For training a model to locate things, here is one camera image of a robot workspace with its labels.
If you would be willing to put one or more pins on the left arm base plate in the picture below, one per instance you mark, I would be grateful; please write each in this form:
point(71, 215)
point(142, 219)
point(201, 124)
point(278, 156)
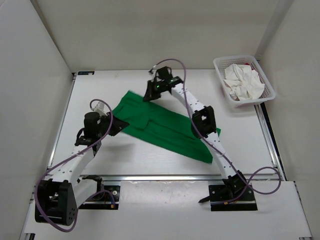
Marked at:
point(107, 200)

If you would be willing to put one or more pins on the aluminium front rail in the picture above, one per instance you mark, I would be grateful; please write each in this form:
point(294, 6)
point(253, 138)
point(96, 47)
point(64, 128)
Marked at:
point(139, 178)

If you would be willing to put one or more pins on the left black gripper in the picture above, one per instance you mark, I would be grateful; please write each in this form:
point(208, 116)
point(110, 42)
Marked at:
point(118, 125)

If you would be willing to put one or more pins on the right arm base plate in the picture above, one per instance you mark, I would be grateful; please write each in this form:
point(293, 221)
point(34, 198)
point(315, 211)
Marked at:
point(222, 200)

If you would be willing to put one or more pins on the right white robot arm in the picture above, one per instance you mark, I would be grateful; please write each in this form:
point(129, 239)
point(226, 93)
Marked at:
point(203, 126)

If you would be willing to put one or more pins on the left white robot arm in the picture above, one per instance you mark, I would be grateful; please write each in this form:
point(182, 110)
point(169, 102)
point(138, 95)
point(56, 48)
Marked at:
point(59, 196)

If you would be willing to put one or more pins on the green t shirt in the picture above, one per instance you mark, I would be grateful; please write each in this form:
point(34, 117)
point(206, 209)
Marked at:
point(161, 127)

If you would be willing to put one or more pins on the white plastic basket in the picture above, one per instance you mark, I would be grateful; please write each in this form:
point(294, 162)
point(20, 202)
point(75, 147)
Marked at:
point(221, 63)

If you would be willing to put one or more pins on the white crumpled t shirt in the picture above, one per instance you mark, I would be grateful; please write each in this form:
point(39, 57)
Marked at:
point(243, 83)

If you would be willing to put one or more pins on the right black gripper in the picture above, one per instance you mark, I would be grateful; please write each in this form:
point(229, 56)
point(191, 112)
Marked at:
point(152, 94)

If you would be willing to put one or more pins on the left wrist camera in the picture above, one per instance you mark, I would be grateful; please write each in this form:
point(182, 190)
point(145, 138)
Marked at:
point(99, 108)

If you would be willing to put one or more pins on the aluminium left rail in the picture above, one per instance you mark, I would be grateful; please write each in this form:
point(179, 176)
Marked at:
point(61, 122)

